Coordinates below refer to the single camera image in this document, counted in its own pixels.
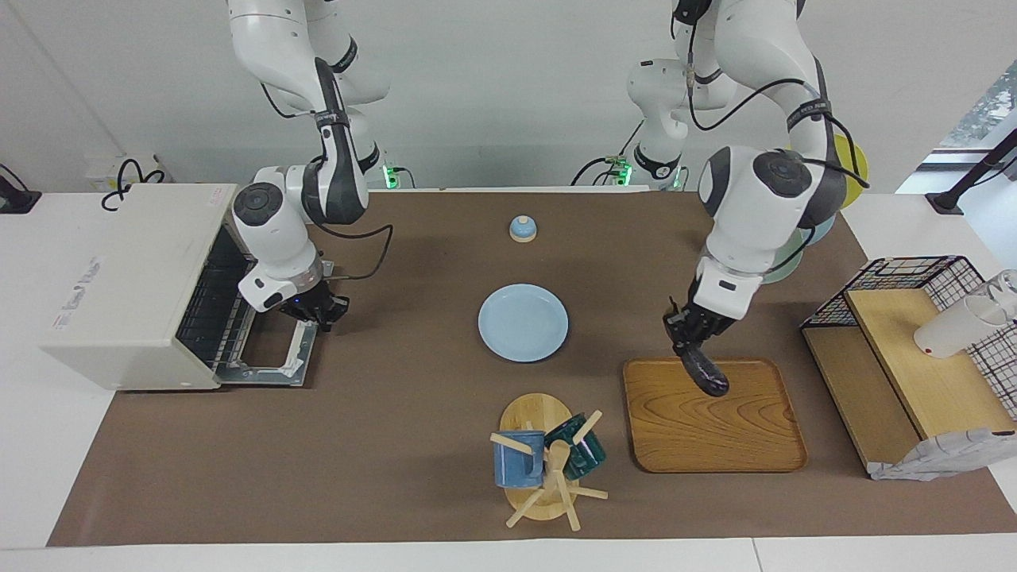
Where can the black angled stand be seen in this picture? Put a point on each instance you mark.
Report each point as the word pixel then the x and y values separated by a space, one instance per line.
pixel 973 171

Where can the blue mug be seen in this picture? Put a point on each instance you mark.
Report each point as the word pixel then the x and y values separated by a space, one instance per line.
pixel 512 469

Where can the yellow racked plate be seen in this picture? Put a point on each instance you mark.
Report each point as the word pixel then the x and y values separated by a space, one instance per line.
pixel 856 171

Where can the cream toaster oven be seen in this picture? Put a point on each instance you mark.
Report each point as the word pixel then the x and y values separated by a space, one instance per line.
pixel 119 294

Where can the dark green mug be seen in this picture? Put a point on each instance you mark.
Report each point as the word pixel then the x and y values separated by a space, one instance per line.
pixel 588 457

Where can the white wall power outlet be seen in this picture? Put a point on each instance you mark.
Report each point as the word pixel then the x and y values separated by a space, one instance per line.
pixel 107 171

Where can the pale green racked plate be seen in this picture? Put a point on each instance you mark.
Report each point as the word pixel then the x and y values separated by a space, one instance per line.
pixel 786 266

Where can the brown table mat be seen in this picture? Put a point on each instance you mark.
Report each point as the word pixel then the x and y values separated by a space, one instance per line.
pixel 357 445

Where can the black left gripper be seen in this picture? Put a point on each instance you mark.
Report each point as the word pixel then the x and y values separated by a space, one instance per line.
pixel 699 322

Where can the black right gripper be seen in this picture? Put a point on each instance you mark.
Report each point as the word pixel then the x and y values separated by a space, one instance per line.
pixel 314 303

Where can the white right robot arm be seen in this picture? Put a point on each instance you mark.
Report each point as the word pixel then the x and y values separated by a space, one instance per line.
pixel 274 230

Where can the dark purple eggplant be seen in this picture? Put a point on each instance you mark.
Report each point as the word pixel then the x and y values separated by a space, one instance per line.
pixel 707 375

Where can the glass window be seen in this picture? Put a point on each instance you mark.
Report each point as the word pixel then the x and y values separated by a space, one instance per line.
pixel 985 103

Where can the wooden serving tray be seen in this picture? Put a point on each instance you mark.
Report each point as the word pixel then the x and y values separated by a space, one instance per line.
pixel 715 429

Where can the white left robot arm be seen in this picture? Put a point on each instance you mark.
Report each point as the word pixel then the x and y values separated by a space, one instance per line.
pixel 763 206

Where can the wooden step shelf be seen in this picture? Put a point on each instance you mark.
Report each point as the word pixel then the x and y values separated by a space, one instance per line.
pixel 929 373

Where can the white checked cloth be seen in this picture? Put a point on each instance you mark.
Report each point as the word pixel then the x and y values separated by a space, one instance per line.
pixel 929 461

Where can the wooden mug tree stand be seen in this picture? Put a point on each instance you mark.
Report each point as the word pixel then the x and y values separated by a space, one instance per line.
pixel 536 413

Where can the clear glass cup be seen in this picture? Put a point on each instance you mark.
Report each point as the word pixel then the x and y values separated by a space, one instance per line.
pixel 1007 282

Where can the black clamp mount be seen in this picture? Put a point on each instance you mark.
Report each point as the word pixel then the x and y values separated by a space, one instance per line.
pixel 16 199

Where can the light blue racked plate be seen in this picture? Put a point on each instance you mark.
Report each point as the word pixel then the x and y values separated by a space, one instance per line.
pixel 822 232

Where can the white cup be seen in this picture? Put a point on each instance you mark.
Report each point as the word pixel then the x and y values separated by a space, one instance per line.
pixel 949 334

